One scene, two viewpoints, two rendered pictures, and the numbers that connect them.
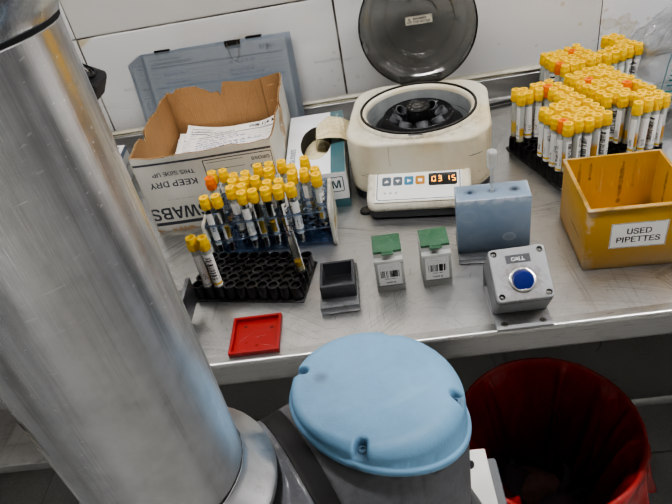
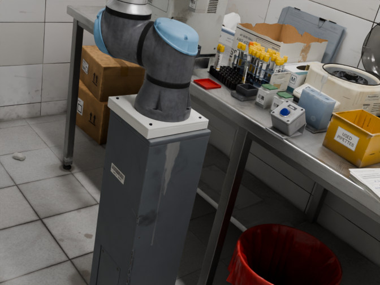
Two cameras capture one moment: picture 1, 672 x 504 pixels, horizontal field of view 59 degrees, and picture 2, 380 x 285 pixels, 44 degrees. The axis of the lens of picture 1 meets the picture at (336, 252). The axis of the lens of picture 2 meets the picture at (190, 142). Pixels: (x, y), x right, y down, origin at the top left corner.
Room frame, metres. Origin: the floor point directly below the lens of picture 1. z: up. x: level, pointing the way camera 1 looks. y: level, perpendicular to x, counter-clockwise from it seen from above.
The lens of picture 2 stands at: (-0.58, -0.82, 1.41)
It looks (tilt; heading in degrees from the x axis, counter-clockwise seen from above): 27 degrees down; 40
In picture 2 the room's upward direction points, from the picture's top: 12 degrees clockwise
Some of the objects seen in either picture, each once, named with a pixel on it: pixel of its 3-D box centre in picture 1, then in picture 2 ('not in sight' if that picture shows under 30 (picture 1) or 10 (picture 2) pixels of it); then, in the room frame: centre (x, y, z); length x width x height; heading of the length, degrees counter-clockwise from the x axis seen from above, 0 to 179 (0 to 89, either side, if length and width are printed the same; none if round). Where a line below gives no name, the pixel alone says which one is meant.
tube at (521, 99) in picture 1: (520, 122); not in sight; (0.92, -0.36, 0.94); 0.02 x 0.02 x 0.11
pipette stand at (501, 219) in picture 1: (491, 220); (314, 109); (0.67, -0.23, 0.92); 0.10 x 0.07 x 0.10; 78
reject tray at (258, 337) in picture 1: (256, 334); (207, 83); (0.59, 0.13, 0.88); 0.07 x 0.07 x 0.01; 84
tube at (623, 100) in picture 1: (619, 125); not in sight; (0.84, -0.50, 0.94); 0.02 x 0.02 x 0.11
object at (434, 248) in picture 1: (434, 256); (281, 104); (0.64, -0.13, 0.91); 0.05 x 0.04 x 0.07; 174
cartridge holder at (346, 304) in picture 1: (338, 282); (246, 91); (0.64, 0.00, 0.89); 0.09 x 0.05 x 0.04; 174
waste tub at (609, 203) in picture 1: (621, 209); (360, 137); (0.64, -0.40, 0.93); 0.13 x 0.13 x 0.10; 80
